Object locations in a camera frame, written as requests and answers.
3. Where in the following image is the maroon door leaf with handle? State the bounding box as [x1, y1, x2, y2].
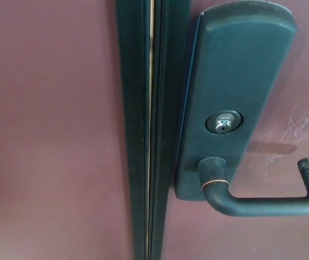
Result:
[156, 0, 309, 260]

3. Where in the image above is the maroon door leaf without handle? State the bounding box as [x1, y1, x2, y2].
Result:
[0, 0, 134, 260]

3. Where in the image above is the dark metal lever door handle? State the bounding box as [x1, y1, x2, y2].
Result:
[197, 156, 309, 218]

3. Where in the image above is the silver lock cylinder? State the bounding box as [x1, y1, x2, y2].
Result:
[204, 110, 244, 135]

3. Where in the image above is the dark metal handle backplate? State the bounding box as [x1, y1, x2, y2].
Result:
[174, 8, 298, 203]

